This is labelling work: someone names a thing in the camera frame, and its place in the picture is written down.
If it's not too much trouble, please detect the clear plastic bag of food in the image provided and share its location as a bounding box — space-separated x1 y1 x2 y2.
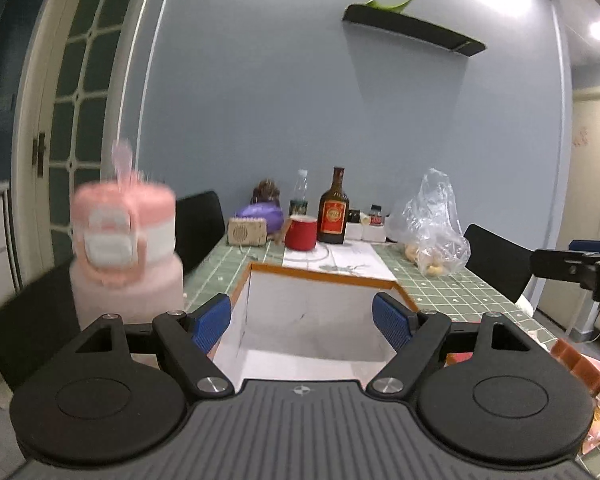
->
385 168 472 277

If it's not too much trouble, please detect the black chair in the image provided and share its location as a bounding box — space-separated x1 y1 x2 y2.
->
0 260 88 392
464 224 548 307
174 191 227 274

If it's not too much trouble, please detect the small wooden radio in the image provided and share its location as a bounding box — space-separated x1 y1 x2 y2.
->
228 216 269 247

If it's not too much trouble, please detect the red mug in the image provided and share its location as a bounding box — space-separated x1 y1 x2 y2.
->
284 214 319 251

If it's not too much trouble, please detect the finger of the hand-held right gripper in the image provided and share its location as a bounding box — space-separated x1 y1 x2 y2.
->
530 248 598 282

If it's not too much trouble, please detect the green plant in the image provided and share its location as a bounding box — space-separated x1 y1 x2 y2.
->
365 0 413 13

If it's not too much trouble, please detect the brown liquor bottle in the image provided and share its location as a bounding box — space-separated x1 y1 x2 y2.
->
318 166 350 245

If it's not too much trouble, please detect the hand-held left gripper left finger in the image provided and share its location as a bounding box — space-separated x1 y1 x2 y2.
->
75 294 233 397

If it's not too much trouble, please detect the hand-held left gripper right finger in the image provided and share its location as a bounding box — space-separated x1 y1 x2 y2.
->
371 292 526 397

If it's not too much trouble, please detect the cream door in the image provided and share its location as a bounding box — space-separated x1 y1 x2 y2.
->
554 85 600 332

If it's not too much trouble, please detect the purple bag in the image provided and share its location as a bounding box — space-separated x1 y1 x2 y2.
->
236 201 285 237

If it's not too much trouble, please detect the black wall shelf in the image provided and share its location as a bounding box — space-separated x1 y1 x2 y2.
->
343 4 487 57

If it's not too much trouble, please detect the orange cardboard box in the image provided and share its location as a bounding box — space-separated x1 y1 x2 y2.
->
212 261 421 394

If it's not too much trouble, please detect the red box of pink balls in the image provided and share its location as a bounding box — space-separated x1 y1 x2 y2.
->
550 338 600 457

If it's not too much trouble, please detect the clear plastic bottle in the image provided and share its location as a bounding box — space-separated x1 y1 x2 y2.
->
289 169 309 219

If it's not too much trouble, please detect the glass panel door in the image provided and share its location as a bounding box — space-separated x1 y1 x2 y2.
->
10 0 153 293

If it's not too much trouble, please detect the green checked tablecloth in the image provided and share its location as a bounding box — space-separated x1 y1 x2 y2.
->
182 235 600 461

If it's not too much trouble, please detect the brown fuzzy ornament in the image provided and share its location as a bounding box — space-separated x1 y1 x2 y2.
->
252 178 281 204

